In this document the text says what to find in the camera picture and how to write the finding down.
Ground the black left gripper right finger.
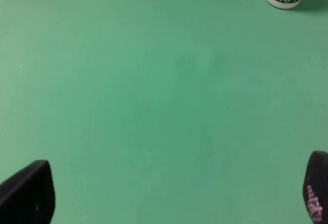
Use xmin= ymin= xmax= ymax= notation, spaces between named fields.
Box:
xmin=303 ymin=151 xmax=327 ymax=224

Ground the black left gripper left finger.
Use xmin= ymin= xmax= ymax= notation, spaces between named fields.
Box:
xmin=1 ymin=160 xmax=56 ymax=224

